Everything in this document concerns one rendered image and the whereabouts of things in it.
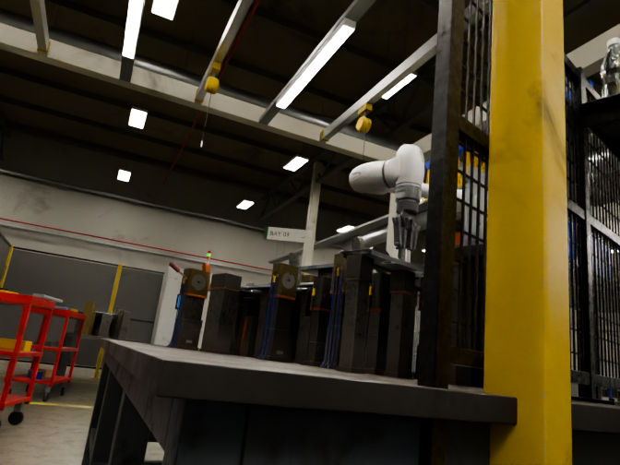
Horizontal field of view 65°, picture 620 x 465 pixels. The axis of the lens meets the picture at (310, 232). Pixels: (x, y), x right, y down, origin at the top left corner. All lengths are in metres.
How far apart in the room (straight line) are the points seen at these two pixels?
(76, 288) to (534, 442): 8.94
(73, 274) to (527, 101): 8.91
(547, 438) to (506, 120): 0.52
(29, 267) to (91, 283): 1.01
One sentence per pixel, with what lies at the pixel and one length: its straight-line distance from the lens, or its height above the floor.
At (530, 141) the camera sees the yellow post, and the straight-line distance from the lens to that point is 0.91.
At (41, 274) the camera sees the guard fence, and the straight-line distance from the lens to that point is 9.48.
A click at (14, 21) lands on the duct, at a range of 12.95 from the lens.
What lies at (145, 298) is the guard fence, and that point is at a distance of 9.46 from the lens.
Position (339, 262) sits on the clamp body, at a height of 1.02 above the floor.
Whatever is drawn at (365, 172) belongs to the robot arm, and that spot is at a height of 1.40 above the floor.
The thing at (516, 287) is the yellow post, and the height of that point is 0.87.
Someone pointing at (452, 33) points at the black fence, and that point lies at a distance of 0.95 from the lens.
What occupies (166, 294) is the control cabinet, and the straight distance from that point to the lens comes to 8.69.
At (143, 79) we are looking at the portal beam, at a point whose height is 3.36.
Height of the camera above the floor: 0.72
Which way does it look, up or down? 15 degrees up
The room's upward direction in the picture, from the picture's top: 7 degrees clockwise
